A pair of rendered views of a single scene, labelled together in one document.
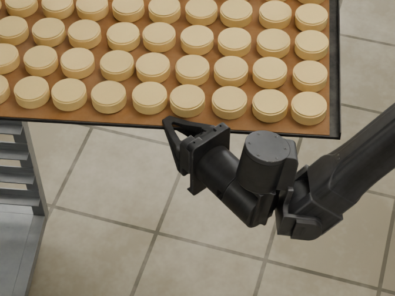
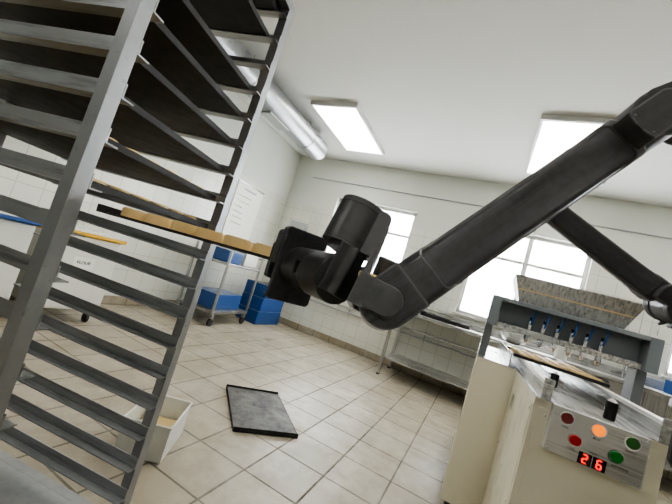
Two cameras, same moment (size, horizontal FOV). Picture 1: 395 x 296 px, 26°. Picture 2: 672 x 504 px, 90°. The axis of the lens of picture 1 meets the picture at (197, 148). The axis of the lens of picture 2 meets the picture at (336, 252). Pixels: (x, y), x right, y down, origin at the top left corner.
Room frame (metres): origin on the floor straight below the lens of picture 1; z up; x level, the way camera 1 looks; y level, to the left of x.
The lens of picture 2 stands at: (0.26, -0.13, 1.01)
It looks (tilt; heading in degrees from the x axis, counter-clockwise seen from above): 4 degrees up; 8
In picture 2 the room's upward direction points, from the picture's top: 17 degrees clockwise
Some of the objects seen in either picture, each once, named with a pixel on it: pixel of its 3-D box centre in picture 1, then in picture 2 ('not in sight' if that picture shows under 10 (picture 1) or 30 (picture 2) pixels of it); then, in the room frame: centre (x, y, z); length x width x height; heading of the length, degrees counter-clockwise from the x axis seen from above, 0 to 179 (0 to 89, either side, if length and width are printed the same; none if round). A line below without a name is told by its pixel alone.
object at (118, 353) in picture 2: not in sight; (81, 337); (1.24, 0.70, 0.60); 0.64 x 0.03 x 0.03; 84
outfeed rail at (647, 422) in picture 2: not in sight; (577, 379); (2.29, -1.31, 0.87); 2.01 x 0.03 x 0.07; 162
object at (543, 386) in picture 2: not in sight; (518, 359); (2.38, -1.03, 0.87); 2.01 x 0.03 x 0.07; 162
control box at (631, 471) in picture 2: not in sight; (593, 443); (1.40, -0.88, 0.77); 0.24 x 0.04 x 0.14; 72
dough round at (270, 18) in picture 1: (275, 15); not in sight; (0.99, -0.12, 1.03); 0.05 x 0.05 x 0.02
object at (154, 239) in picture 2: not in sight; (120, 228); (1.24, 0.70, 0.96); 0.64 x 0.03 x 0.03; 84
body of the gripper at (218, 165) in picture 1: (220, 170); (304, 269); (0.70, -0.03, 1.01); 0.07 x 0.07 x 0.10; 40
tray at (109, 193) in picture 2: not in sight; (70, 182); (1.04, 0.72, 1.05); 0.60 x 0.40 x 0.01; 84
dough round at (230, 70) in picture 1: (230, 71); not in sight; (0.87, -0.05, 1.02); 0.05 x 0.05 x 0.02
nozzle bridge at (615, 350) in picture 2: not in sight; (556, 346); (2.23, -1.14, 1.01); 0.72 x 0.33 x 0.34; 72
